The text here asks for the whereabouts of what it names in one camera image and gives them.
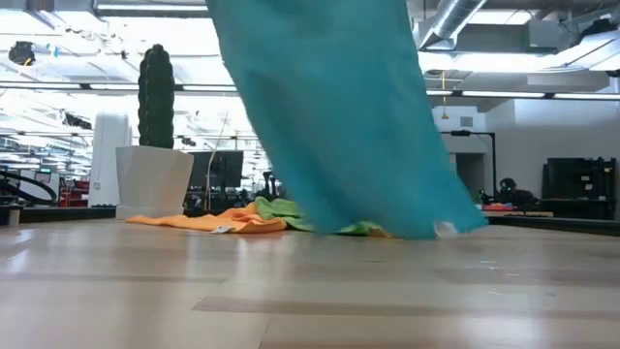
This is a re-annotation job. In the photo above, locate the blue microfiber towel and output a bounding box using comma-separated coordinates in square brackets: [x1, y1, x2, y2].
[205, 0, 488, 241]

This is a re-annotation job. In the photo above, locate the green microfiber towel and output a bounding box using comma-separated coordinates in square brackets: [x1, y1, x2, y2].
[253, 196, 388, 238]

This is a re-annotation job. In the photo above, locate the orange microfiber towel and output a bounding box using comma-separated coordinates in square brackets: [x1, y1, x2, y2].
[125, 202, 290, 236]

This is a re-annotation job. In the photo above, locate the black background monitor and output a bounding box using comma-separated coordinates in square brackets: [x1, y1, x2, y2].
[187, 149, 245, 191]

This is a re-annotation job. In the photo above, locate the ceiling light strip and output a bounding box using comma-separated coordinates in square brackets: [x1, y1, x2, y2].
[0, 80, 620, 101]

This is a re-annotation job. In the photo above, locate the background wooden table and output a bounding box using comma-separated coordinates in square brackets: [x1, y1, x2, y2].
[481, 209, 554, 218]

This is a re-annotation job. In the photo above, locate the red tool cabinet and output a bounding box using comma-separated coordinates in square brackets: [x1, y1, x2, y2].
[57, 178, 91, 208]

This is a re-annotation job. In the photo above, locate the black storage cabinet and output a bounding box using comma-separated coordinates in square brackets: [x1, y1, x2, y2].
[539, 156, 618, 220]

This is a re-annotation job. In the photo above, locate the black ceiling device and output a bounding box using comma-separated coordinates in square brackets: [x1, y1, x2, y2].
[8, 40, 37, 67]

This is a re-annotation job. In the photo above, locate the yellow hanging cord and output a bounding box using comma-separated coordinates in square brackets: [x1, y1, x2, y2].
[439, 70, 450, 121]

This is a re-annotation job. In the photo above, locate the black gantry frame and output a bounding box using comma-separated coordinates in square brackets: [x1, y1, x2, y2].
[438, 129, 498, 196]

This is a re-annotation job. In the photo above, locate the smooth silver ventilation duct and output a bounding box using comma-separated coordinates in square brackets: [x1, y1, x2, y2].
[415, 0, 488, 50]

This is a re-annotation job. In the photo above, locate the black aluminium table frame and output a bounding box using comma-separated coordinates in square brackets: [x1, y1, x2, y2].
[0, 204, 620, 238]

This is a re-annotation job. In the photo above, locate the black curved hose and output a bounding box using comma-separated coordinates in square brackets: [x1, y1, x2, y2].
[0, 169, 59, 206]

